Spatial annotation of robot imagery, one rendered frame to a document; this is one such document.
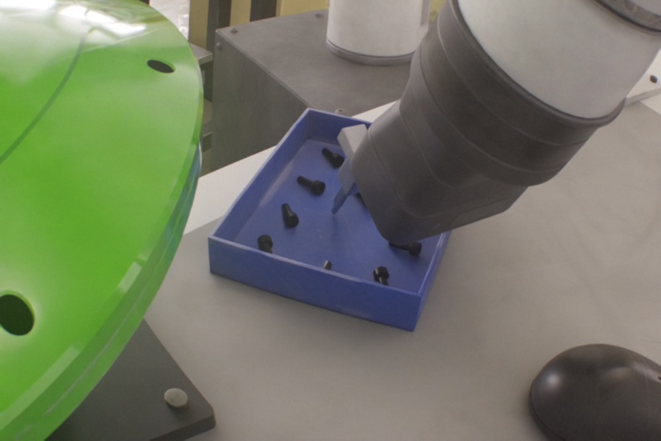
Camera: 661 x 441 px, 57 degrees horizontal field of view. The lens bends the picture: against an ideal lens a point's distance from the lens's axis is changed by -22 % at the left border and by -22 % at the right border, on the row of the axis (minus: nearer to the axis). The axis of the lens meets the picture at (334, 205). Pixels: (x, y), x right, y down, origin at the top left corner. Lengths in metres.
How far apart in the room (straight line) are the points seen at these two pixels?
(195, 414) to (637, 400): 0.18
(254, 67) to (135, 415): 0.48
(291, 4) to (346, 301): 1.75
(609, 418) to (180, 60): 0.21
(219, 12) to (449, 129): 1.79
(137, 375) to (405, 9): 0.48
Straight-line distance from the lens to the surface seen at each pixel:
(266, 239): 0.36
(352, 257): 0.37
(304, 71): 0.68
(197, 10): 2.36
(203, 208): 0.40
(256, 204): 0.39
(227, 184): 0.41
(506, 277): 0.37
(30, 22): 0.21
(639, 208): 0.47
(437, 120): 0.26
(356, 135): 0.33
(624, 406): 0.29
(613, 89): 0.23
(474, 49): 0.23
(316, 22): 0.80
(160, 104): 0.18
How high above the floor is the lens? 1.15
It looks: 36 degrees down
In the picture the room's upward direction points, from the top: 5 degrees clockwise
